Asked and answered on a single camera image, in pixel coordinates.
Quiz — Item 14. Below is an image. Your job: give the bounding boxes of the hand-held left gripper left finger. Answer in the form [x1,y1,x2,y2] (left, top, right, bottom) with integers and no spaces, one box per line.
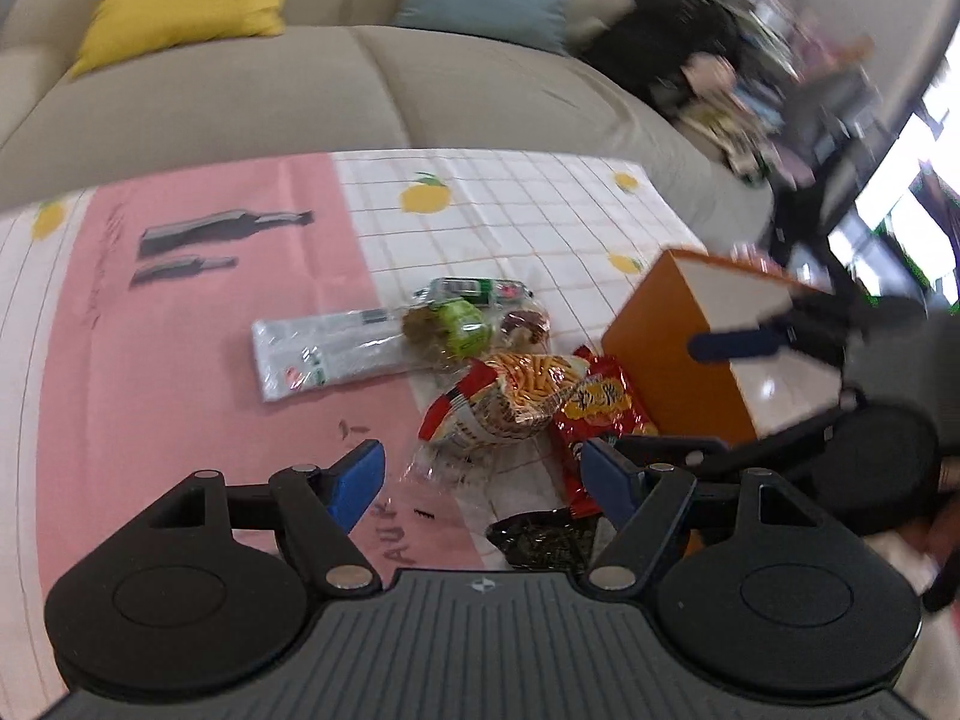
[135,439,387,599]

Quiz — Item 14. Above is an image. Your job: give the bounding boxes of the blurred pile of goods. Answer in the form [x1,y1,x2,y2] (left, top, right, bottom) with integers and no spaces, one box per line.
[607,0,886,192]

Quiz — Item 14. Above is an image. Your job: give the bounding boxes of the black snack packet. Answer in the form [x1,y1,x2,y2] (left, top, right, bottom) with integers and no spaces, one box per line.
[485,508,602,575]

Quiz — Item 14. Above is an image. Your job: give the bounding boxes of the beige sofa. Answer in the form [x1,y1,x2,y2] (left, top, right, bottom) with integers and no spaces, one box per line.
[0,0,777,245]

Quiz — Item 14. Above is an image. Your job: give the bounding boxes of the green snack packet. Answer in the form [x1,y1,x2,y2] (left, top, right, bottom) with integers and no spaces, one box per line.
[401,276,554,374]

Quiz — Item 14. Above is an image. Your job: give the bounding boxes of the dark cloth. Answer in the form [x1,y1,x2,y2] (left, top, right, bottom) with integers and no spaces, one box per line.
[580,0,745,119]

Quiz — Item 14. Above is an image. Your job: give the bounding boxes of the yellow cushion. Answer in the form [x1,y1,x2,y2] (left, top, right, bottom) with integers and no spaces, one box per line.
[67,0,295,81]

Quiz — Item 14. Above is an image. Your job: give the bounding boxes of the orange cardboard box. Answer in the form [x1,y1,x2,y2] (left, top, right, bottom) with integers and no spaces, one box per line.
[602,247,850,446]

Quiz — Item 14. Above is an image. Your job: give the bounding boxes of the red white snack packet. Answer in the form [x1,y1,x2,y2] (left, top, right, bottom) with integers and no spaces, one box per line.
[405,360,554,511]

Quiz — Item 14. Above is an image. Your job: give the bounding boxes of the white grey snack packet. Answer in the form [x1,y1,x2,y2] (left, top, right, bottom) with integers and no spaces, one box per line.
[251,306,421,404]

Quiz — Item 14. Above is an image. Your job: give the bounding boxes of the pink white printed blanket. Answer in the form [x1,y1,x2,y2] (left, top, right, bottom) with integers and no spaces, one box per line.
[0,150,751,720]

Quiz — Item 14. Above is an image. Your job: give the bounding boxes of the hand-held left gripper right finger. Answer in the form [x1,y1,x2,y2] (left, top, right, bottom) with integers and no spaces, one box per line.
[579,436,830,599]

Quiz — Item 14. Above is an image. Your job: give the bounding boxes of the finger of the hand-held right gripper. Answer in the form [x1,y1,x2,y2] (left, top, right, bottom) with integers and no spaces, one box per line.
[688,291,863,370]
[615,388,865,482]

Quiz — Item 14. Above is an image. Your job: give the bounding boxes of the orange striped snack packet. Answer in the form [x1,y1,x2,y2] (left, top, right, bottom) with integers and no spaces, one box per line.
[480,350,593,426]

